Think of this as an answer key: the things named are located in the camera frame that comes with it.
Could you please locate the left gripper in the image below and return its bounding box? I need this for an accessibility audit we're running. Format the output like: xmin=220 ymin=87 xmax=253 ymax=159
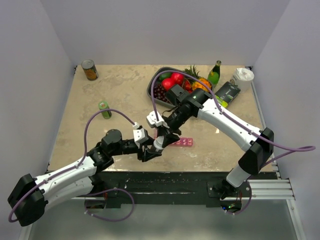
xmin=110 ymin=134 xmax=162 ymax=161

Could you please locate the white pill bottle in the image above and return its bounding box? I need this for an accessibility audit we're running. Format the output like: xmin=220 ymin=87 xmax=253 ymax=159
xmin=151 ymin=136 xmax=164 ymax=153

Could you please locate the pink weekly pill organizer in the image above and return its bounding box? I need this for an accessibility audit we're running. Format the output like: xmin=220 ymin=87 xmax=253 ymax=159
xmin=153 ymin=127 xmax=194 ymax=148

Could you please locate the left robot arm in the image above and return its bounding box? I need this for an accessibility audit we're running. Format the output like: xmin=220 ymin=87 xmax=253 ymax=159
xmin=7 ymin=128 xmax=165 ymax=227

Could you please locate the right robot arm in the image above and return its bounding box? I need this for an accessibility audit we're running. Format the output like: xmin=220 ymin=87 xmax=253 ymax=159
xmin=147 ymin=85 xmax=274 ymax=197

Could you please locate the dark purple grape bunch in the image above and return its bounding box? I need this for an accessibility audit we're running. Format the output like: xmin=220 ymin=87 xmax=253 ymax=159
xmin=152 ymin=84 xmax=170 ymax=104

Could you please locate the red apple upper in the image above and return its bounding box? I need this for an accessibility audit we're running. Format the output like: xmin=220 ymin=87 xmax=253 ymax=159
xmin=170 ymin=72 xmax=185 ymax=86

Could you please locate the orange artificial pineapple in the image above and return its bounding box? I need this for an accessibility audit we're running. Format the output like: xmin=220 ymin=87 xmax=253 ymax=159
xmin=184 ymin=65 xmax=212 ymax=92

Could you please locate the green lime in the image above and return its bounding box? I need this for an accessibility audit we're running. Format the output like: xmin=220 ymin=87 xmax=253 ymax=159
xmin=158 ymin=72 xmax=172 ymax=82

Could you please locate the small green can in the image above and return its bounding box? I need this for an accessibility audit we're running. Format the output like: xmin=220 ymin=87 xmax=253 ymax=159
xmin=98 ymin=101 xmax=112 ymax=119

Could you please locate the grey fruit tray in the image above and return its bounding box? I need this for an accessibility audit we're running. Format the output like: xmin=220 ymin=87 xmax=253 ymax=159
xmin=146 ymin=66 xmax=215 ymax=106

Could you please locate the black green razor box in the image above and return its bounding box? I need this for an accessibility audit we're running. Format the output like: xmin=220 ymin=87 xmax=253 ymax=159
xmin=215 ymin=81 xmax=241 ymax=108

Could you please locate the green glass bottle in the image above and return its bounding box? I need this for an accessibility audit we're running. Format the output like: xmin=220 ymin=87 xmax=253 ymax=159
xmin=207 ymin=60 xmax=222 ymax=88

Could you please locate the orange label tin can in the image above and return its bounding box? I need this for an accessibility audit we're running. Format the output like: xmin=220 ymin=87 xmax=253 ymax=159
xmin=81 ymin=59 xmax=99 ymax=81

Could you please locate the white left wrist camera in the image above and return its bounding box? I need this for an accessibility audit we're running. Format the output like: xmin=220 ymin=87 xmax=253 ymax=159
xmin=132 ymin=122 xmax=148 ymax=148

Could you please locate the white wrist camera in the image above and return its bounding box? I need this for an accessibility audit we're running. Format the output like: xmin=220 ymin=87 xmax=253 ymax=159
xmin=132 ymin=122 xmax=148 ymax=148
xmin=146 ymin=111 xmax=169 ymax=129

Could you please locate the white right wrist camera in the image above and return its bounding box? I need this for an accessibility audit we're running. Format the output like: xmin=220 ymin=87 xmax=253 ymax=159
xmin=146 ymin=111 xmax=169 ymax=129

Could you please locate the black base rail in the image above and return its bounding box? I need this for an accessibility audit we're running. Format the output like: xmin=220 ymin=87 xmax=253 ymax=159
xmin=42 ymin=169 xmax=253 ymax=210

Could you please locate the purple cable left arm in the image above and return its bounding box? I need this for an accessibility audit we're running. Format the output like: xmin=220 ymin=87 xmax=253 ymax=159
xmin=8 ymin=108 xmax=140 ymax=223

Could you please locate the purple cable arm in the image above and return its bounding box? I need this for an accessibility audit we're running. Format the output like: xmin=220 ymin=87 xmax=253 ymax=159
xmin=8 ymin=108 xmax=140 ymax=223
xmin=149 ymin=72 xmax=316 ymax=166

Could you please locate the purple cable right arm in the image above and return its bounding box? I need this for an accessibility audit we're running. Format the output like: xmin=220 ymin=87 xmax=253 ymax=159
xmin=149 ymin=72 xmax=316 ymax=166

